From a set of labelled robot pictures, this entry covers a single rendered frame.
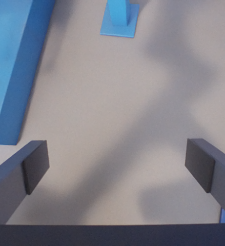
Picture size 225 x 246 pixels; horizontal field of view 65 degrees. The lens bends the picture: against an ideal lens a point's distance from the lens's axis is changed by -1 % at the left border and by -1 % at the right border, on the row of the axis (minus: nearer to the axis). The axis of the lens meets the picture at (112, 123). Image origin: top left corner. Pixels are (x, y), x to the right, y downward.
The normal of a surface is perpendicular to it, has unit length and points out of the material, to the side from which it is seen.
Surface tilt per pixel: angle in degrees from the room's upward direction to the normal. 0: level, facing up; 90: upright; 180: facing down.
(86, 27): 0
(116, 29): 0
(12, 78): 90
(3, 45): 0
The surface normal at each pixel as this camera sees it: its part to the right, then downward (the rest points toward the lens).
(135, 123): -0.13, -0.16
